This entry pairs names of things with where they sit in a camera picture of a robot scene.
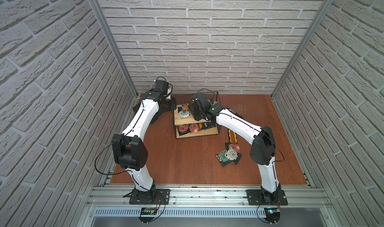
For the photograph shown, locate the green tea bag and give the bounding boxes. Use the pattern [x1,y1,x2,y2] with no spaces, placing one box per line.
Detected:
[216,150,231,167]

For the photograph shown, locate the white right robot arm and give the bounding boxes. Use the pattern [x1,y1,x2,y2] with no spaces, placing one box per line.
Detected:
[190,94,281,203]

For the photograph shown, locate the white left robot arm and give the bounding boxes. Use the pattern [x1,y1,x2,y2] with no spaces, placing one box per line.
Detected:
[112,89,176,192]

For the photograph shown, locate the black tea bag lower shelf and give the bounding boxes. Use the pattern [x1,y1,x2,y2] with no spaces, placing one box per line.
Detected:
[199,122,216,130]

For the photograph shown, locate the red tea bag lower shelf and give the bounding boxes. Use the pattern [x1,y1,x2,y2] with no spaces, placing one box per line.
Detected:
[177,125,190,136]

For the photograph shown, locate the left controller board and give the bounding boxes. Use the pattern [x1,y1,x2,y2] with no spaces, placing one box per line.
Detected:
[139,207,159,224]

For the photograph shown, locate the controller board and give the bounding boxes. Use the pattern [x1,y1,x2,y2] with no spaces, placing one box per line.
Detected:
[139,207,159,224]
[264,208,281,224]

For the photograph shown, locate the right controller board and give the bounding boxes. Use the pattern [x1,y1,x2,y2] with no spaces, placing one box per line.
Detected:
[264,208,281,224]

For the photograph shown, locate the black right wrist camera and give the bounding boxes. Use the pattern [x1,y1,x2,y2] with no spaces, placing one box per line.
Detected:
[192,93,211,107]

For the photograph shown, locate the wooden two-tier wire shelf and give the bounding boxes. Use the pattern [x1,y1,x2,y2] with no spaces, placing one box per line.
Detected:
[173,93,222,139]

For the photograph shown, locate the yellow handled pliers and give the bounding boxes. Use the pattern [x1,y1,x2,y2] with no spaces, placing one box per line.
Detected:
[229,130,238,144]

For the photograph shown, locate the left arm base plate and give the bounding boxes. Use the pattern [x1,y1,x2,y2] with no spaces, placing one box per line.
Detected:
[129,189,171,205]

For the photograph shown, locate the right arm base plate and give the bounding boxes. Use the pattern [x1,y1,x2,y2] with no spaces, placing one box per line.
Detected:
[246,189,288,206]

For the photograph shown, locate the aluminium mounting rail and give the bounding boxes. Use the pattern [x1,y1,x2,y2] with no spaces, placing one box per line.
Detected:
[86,184,332,208]

